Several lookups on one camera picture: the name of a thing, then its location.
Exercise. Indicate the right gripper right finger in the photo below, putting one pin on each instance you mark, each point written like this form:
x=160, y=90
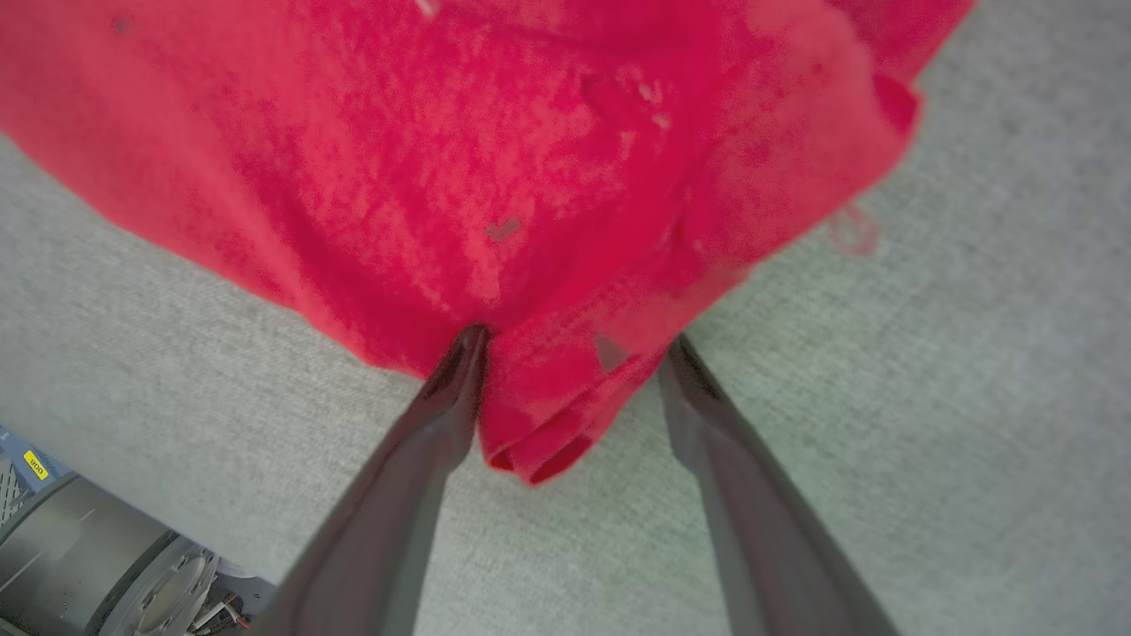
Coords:
x=778, y=565

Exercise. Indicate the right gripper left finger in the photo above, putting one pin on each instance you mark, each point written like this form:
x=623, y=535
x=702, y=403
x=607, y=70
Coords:
x=380, y=548

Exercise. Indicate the red and white shirt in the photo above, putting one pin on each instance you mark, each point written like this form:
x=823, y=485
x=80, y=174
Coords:
x=442, y=159

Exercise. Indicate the grey fabric sofa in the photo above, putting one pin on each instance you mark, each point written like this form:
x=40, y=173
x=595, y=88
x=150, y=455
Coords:
x=972, y=397

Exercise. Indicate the grey box with yellow label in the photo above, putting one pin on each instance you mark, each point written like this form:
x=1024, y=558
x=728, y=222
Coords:
x=35, y=464

